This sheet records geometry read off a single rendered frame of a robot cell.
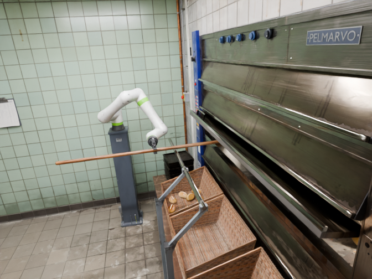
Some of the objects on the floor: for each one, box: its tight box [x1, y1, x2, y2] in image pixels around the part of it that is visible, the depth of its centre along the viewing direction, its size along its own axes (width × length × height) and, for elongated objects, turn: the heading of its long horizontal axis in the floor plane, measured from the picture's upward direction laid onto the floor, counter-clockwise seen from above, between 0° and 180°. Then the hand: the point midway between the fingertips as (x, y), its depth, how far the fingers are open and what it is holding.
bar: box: [155, 138, 208, 279], centre depth 210 cm, size 31×127×118 cm, turn 22°
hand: (155, 149), depth 217 cm, fingers closed on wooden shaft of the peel, 3 cm apart
